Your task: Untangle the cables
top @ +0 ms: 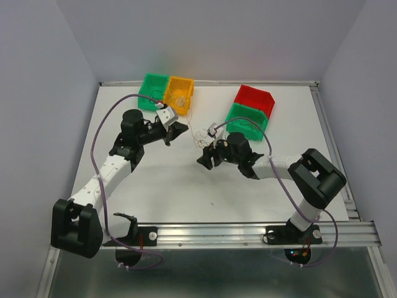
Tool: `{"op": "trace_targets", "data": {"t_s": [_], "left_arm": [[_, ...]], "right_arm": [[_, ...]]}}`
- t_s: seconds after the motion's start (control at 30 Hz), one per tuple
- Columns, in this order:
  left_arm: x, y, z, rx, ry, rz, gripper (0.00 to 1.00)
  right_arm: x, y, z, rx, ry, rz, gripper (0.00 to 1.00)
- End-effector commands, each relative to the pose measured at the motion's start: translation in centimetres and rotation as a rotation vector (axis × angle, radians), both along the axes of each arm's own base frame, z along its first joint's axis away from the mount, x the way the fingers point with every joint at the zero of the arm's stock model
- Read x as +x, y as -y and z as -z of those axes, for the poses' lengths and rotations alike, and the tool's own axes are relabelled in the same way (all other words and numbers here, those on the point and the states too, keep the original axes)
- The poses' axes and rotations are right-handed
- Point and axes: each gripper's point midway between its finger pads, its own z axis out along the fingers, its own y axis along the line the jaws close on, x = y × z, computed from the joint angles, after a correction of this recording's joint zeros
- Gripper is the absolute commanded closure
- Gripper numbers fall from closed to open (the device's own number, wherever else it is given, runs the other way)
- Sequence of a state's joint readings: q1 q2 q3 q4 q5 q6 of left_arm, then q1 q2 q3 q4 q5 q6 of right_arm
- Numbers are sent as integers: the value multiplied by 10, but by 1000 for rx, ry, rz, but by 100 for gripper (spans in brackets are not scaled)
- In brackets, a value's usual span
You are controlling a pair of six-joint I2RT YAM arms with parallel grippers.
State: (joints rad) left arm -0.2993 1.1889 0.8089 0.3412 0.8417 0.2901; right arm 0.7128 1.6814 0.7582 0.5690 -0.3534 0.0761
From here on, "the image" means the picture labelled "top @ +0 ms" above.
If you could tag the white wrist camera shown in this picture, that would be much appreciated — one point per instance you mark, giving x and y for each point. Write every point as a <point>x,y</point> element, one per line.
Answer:
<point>216,132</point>
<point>167,115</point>

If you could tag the green plastic bin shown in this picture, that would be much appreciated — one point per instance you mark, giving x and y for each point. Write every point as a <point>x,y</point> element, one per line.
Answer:
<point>250,131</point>
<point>154,86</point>

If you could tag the red plastic bin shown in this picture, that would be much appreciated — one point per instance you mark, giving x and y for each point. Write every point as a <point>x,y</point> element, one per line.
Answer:
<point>255,98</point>

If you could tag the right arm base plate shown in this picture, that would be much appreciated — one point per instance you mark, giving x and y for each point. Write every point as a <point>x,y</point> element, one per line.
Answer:
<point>290,235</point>

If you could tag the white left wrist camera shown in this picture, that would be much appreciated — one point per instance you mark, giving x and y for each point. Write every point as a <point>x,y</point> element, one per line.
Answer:
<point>167,115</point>

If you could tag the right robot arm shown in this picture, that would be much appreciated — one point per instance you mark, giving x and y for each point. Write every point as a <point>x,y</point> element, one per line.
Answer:
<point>310,180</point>

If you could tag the aluminium front rail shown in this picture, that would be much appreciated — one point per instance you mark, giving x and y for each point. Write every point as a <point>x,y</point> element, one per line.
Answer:
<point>249,235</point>

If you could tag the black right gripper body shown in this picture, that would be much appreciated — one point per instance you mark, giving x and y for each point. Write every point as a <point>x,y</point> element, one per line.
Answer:
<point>220,153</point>

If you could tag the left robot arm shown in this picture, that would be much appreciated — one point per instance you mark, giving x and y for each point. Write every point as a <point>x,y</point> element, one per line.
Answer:
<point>80,224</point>

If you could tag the yellow plastic bin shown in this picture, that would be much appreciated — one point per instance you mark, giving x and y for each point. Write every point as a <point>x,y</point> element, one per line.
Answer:
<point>178,94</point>

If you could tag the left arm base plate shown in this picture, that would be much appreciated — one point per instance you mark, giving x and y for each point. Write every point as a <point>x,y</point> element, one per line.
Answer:
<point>139,235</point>

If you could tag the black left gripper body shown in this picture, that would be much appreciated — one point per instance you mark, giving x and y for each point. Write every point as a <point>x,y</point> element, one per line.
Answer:
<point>167,136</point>

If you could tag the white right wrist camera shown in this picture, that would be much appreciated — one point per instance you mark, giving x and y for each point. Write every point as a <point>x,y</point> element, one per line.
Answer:
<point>216,132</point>

